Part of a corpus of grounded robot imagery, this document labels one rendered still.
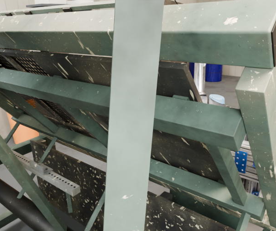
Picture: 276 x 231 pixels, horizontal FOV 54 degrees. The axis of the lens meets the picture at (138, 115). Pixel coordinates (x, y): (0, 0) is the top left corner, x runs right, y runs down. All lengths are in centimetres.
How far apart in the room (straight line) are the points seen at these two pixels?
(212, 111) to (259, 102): 14
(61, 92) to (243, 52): 71
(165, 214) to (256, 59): 128
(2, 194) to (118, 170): 196
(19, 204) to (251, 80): 173
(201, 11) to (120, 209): 49
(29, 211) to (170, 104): 139
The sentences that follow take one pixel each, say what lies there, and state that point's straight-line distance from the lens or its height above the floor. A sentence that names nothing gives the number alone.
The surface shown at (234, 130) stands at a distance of 67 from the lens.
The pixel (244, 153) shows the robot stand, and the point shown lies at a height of 89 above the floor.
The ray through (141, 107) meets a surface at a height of 177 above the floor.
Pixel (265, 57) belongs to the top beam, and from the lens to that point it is 60.
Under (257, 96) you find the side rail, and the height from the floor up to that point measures 169.
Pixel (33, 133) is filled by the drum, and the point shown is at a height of 17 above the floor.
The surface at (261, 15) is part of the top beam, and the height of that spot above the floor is 184.
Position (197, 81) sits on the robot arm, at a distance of 213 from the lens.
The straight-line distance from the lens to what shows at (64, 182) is 156.
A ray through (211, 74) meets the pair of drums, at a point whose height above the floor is 23.
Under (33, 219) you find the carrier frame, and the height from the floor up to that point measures 71.
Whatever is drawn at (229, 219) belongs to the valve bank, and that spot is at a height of 65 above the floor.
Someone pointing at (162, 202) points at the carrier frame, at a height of 81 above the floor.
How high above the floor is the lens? 185
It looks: 20 degrees down
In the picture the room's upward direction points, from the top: 2 degrees counter-clockwise
